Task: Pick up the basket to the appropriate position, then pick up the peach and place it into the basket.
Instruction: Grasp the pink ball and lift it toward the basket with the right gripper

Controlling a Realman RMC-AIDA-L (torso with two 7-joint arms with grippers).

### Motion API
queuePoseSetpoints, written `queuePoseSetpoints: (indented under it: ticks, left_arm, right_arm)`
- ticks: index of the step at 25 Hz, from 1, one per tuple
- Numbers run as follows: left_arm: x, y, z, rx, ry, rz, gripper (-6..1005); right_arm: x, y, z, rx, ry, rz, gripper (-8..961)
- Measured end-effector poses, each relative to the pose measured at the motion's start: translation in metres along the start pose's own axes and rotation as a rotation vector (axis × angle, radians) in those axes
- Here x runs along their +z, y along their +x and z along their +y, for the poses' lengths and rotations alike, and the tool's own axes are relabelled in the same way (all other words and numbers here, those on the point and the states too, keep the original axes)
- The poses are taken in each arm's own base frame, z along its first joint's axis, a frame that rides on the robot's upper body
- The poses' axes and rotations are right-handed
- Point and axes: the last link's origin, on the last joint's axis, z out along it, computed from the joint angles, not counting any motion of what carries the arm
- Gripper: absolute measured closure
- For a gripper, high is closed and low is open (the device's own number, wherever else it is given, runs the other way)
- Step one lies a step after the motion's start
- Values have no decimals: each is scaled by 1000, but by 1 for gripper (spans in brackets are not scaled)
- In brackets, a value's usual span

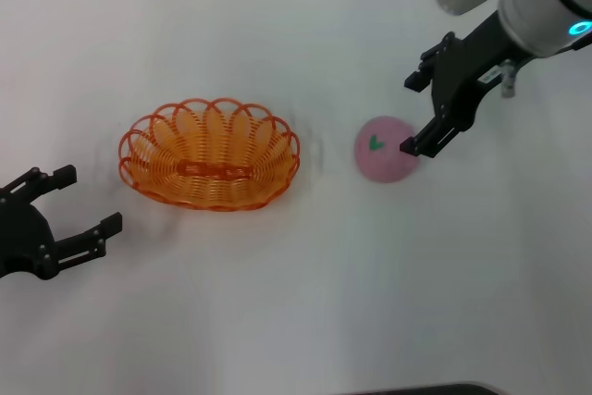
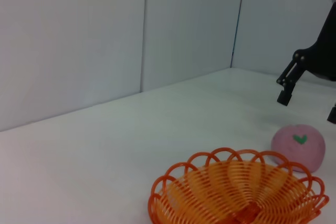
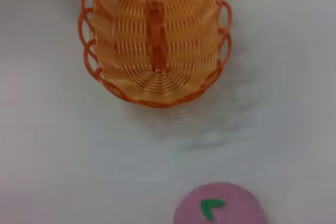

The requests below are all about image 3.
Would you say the orange woven plastic basket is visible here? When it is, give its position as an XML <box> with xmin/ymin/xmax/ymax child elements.
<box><xmin>78</xmin><ymin>0</ymin><xmax>233</xmax><ymax>110</ymax></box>

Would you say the pink peach with green leaf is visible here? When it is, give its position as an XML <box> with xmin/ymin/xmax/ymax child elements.
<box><xmin>173</xmin><ymin>181</ymin><xmax>267</xmax><ymax>224</ymax></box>

